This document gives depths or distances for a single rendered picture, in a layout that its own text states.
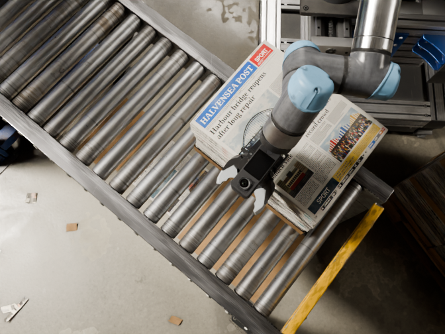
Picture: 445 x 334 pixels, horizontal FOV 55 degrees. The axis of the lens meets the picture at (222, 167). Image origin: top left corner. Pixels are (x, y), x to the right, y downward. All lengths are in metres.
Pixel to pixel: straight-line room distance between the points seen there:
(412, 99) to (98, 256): 1.58
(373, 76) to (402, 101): 1.22
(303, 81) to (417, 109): 1.39
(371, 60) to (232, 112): 0.34
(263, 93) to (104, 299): 1.29
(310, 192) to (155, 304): 1.16
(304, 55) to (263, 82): 0.22
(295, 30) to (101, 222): 1.27
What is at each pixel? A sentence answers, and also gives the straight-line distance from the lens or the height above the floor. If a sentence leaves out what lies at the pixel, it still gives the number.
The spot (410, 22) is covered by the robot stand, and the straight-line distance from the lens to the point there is 1.64.
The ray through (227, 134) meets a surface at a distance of 1.00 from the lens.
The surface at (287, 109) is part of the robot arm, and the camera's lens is 0.77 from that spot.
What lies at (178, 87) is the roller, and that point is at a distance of 1.30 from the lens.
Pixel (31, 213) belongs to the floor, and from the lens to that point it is 2.16.
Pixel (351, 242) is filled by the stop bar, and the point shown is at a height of 0.82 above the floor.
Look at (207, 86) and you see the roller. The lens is 1.30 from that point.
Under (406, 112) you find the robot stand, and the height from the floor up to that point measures 0.23.
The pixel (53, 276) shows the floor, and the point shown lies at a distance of 2.09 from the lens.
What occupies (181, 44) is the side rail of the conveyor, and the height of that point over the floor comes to 0.80.
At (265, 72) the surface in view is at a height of 1.03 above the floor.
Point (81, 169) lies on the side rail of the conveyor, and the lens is 1.26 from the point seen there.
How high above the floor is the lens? 1.97
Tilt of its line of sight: 74 degrees down
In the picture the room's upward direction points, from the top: 5 degrees clockwise
